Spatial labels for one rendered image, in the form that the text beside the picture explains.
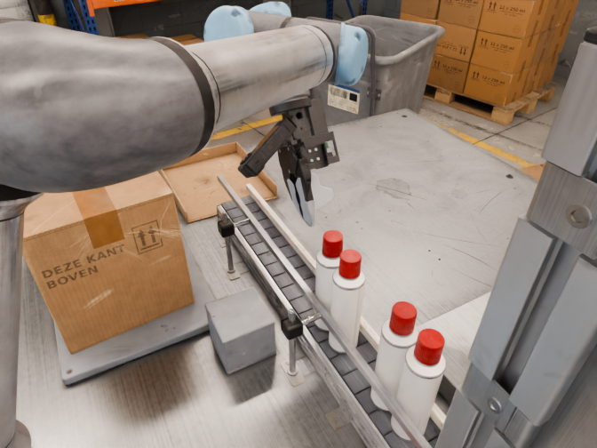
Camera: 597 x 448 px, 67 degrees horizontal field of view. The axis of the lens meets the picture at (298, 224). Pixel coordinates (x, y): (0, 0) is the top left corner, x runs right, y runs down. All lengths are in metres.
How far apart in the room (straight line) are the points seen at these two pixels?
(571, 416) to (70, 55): 0.33
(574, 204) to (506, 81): 3.71
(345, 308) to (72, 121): 0.53
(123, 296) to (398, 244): 0.64
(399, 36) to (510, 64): 0.93
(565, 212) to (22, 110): 0.29
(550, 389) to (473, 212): 1.08
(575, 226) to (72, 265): 0.74
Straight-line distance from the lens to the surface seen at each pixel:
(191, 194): 1.31
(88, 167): 0.33
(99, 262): 0.83
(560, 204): 0.19
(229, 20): 0.67
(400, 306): 0.63
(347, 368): 0.81
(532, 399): 0.25
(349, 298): 0.72
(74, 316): 0.89
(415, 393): 0.65
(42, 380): 0.97
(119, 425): 0.86
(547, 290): 0.22
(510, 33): 3.83
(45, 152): 0.32
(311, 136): 0.76
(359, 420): 0.78
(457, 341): 0.88
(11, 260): 0.46
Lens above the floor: 1.54
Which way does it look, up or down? 37 degrees down
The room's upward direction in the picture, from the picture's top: straight up
